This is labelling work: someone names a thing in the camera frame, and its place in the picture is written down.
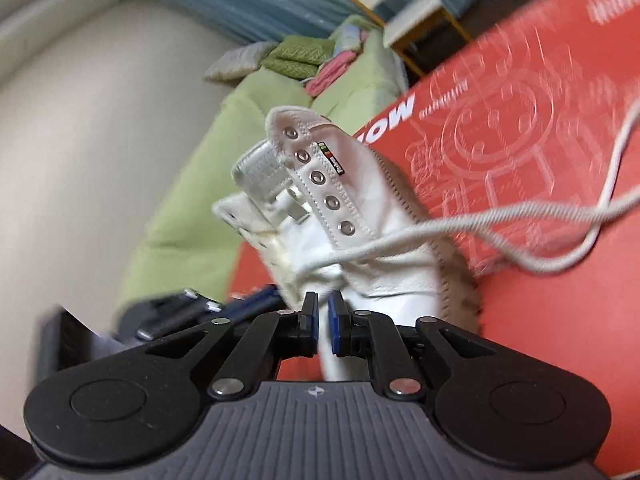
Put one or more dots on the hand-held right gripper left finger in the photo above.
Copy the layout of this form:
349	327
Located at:
312	322

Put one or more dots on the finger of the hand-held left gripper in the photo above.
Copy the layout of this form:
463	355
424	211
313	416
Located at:
250	302

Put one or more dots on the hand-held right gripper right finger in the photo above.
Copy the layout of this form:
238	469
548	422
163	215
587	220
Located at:
334	325

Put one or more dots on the white platform shoe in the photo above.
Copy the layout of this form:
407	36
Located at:
360	195

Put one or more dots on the white shoelace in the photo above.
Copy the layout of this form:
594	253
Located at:
430	225

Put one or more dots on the green covered sofa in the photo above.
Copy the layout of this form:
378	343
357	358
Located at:
200	185

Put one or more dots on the red printed cardboard sheet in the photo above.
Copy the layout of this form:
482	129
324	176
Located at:
550	335

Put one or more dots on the pink folded cloth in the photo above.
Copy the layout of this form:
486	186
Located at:
327	75

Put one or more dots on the grey pillow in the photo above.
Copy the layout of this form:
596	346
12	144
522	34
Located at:
237	60

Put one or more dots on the green patterned pillow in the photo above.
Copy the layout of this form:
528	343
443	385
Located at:
297	57

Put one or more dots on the pastel folded blanket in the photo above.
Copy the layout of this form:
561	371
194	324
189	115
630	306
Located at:
350	40

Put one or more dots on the white wooden chair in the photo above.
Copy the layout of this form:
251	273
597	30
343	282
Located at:
415	15

